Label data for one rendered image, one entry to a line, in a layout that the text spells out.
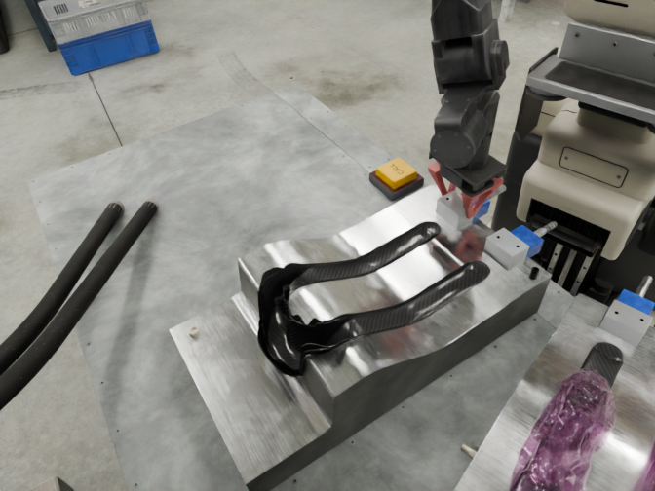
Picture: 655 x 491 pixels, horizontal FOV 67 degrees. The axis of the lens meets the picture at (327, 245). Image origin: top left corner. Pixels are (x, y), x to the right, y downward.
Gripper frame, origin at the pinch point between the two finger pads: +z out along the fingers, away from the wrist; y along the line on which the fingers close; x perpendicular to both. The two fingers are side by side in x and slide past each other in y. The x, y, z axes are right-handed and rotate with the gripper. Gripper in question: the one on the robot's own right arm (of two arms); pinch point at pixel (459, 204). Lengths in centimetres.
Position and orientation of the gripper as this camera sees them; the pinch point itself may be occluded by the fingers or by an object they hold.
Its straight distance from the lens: 83.2
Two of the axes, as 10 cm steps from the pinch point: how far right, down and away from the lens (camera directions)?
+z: 0.7, 6.9, 7.2
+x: 8.4, -4.3, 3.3
